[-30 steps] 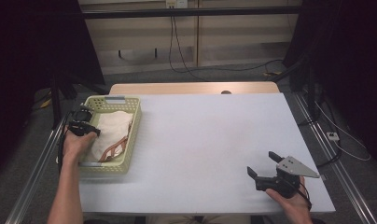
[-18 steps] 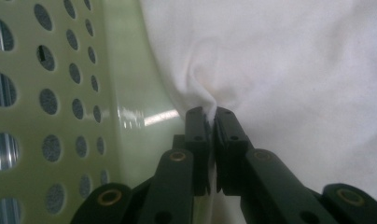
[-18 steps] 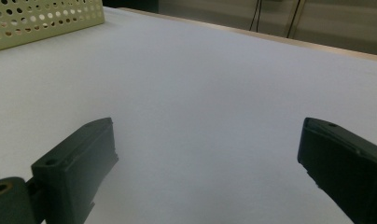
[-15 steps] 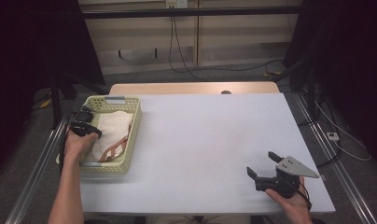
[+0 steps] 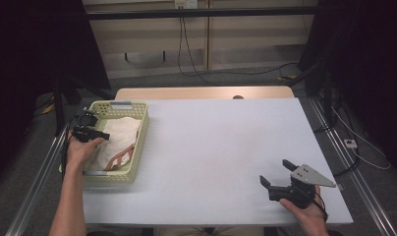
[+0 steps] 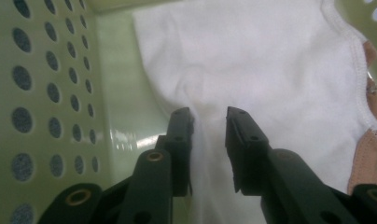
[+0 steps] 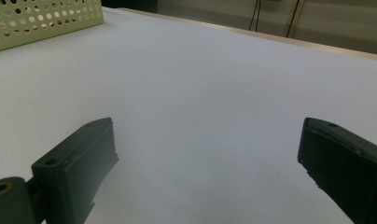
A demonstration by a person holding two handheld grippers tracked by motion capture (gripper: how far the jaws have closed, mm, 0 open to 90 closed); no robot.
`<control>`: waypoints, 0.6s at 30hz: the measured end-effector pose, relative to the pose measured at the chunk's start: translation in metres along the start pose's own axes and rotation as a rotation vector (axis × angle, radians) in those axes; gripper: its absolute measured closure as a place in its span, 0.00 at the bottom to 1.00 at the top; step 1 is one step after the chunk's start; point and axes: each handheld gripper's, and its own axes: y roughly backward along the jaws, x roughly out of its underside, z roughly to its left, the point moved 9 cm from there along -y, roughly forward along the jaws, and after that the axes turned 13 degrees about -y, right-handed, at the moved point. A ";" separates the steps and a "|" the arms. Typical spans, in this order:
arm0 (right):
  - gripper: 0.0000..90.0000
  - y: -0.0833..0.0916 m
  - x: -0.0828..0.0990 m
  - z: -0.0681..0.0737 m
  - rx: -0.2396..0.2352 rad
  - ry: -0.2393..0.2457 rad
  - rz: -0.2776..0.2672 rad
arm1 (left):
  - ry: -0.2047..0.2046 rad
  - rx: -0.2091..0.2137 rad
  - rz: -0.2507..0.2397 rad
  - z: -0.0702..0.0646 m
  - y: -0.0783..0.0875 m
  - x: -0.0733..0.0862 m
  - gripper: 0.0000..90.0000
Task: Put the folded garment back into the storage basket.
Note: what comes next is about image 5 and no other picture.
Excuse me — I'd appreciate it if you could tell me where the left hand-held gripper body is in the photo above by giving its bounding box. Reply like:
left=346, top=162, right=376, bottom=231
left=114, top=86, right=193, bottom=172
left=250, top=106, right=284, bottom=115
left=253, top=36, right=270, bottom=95
left=71, top=109, right=100, bottom=144

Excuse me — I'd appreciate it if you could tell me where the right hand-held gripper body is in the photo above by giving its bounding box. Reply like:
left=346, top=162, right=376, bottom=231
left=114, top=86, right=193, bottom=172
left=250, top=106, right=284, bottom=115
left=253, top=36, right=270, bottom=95
left=267, top=163, right=337, bottom=210

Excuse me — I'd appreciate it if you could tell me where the white garment with brown trim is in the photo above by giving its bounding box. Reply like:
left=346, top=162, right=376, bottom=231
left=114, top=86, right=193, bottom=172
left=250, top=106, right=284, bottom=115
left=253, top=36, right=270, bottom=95
left=93, top=116, right=142, bottom=172

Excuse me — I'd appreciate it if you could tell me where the pale green perforated plastic basket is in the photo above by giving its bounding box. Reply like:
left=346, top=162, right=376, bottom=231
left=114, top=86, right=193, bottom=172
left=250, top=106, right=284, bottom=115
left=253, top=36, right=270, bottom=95
left=58, top=100, right=150, bottom=185

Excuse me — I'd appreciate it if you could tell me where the person's right hand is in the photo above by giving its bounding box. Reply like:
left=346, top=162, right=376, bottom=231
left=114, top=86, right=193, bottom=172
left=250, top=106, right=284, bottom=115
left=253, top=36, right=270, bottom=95
left=278, top=193, right=329, bottom=231

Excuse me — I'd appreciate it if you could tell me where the person's left hand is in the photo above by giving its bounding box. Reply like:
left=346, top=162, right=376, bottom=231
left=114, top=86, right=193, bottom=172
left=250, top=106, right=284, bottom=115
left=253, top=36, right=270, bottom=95
left=65, top=137, right=106, bottom=171

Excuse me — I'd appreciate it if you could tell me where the black metal stand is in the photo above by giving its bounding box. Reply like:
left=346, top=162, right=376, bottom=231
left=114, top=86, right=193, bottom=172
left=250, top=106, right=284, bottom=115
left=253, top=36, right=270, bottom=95
left=52, top=77, right=84, bottom=138

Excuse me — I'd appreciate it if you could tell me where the white table mat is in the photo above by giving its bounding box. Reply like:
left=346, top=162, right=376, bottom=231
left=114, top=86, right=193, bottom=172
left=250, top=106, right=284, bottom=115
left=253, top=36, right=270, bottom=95
left=83, top=97, right=354, bottom=226

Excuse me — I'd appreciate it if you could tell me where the white power strip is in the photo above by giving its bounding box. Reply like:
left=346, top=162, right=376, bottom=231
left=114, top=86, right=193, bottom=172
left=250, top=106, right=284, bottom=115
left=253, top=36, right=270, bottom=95
left=174, top=0, right=199, bottom=10

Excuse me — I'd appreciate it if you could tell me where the black horizontal metal bar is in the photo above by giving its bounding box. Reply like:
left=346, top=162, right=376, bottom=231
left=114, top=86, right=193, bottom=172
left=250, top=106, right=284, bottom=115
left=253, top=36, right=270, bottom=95
left=85, top=6, right=319, bottom=20

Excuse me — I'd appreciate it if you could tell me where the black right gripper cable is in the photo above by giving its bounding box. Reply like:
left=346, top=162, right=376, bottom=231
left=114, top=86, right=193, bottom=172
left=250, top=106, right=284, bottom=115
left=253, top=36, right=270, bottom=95
left=312, top=191, right=329, bottom=221

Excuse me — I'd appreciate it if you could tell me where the aluminium floor rail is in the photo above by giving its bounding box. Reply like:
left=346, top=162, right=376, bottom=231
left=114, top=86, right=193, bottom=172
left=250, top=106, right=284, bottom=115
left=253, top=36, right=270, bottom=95
left=308, top=97, right=397, bottom=236
left=4, top=126, right=71, bottom=236

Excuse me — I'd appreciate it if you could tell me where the white floor cable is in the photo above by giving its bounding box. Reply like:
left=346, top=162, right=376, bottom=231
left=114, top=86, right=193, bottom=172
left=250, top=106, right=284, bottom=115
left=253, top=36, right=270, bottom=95
left=329, top=104, right=393, bottom=171

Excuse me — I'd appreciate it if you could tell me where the black power cable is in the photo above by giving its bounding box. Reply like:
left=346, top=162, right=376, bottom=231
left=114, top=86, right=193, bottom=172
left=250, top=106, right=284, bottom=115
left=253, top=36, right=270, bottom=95
left=176, top=8, right=188, bottom=78
left=181, top=8, right=218, bottom=87

